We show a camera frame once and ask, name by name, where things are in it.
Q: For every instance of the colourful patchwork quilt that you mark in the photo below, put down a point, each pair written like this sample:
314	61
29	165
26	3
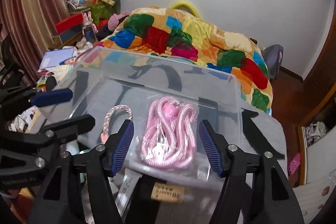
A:
176	33

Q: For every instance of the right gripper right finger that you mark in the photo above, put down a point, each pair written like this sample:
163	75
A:
228	161

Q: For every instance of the striped pink curtain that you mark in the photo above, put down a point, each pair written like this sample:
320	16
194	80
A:
31	25

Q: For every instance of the white toothpaste tube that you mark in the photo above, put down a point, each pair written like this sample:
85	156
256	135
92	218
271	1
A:
130	180

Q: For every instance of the grey black patterned blanket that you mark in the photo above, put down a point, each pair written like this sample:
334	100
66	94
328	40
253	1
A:
199	204

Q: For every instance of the cork rectangular block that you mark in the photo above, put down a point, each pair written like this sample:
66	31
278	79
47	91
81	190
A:
167	193

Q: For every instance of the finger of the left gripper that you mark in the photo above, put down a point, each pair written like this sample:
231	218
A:
62	132
37	98

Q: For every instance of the grey purple backpack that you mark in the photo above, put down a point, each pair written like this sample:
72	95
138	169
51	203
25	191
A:
273	56

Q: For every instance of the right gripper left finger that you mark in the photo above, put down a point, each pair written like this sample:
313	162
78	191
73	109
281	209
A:
106	161

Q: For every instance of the clear plastic storage bin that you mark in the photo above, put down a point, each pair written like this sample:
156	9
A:
103	78

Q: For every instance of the yellow pillow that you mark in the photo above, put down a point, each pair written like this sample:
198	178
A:
185	6

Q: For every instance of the blue white booklet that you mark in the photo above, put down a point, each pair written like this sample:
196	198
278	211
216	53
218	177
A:
53	58

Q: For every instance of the pink hat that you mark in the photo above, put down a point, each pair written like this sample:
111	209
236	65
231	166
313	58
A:
116	19

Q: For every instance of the red box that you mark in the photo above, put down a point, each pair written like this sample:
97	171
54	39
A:
68	23

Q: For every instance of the pink bunny doll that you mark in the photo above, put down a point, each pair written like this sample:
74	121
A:
88	28

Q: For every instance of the brown wooden door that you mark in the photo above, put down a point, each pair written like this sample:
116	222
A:
319	85

